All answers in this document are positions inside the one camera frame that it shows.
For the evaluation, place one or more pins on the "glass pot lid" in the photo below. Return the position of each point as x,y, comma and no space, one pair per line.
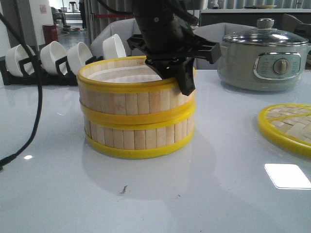
264,34

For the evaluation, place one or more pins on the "bamboo steamer tier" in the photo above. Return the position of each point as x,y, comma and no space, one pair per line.
140,143
154,102

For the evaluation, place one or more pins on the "white bowl far left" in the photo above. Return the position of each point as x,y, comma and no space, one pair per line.
12,58

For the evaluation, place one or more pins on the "woven bamboo steamer lid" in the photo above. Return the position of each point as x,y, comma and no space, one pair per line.
287,125

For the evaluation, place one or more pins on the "black bowl rack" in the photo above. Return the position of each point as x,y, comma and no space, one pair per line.
64,76

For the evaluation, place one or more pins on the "white bowl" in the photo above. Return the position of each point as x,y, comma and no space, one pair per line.
113,47
50,54
77,56
12,58

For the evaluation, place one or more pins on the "grey chair left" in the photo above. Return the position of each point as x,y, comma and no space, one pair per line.
124,29

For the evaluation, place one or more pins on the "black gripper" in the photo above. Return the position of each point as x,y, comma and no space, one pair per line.
168,41

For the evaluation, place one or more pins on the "red bin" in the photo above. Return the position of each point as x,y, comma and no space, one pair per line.
50,33

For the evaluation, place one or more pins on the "white bowl right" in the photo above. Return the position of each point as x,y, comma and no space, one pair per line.
113,47

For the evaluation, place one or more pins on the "green electric cooking pot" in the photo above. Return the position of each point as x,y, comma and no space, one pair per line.
262,68

